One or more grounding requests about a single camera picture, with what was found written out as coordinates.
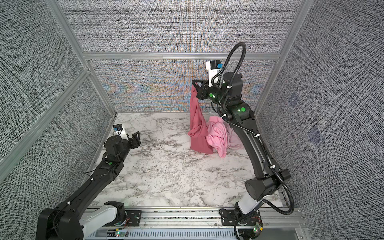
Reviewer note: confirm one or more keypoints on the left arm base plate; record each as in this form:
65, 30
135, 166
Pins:
133, 218

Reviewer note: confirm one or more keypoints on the light pink cloth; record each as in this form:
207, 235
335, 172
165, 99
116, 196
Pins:
217, 135

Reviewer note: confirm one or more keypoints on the right green circuit board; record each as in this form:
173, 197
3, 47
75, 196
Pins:
254, 232

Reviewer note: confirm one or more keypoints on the small green circuit board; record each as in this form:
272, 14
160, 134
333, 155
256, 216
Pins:
116, 233

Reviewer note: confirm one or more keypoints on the mauve pink cloth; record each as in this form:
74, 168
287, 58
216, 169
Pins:
233, 140

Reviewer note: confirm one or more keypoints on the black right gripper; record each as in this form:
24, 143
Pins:
201, 89

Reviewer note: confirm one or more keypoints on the aluminium front rail frame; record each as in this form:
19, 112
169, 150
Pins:
204, 224

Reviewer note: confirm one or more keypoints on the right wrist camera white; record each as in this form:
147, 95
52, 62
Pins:
214, 68

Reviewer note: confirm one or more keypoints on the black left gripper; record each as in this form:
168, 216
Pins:
135, 141

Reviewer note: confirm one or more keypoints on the dark pink cloth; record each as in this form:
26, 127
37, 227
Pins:
198, 127

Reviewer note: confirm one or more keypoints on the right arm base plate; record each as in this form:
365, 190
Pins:
230, 216

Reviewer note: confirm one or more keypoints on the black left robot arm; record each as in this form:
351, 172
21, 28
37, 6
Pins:
69, 220

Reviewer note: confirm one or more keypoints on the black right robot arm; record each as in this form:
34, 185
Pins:
269, 176

